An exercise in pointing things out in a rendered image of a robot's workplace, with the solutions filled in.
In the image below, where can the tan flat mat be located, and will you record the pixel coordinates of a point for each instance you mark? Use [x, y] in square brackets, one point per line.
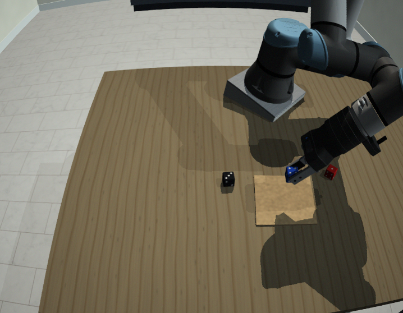
[281, 203]

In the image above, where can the black die with white pips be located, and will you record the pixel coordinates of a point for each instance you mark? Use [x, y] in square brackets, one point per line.
[228, 179]

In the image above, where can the blue die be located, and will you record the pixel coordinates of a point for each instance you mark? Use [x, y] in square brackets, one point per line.
[289, 172]

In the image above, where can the red die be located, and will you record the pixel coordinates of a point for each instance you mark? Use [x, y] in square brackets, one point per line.
[330, 172]

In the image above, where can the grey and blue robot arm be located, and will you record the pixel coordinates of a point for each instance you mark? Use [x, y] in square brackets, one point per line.
[326, 48]

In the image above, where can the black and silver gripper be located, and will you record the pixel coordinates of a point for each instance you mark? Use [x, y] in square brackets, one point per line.
[339, 134]

